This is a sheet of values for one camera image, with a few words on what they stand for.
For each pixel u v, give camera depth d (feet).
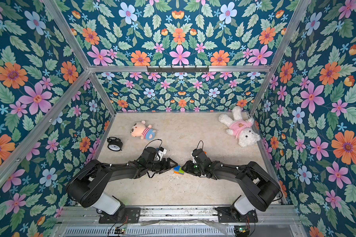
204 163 2.30
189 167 2.56
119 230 2.35
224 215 2.41
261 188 1.48
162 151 2.82
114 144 3.06
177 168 2.76
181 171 2.81
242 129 3.28
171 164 2.67
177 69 3.04
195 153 2.28
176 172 2.84
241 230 2.35
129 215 2.42
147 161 2.36
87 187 1.47
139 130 3.29
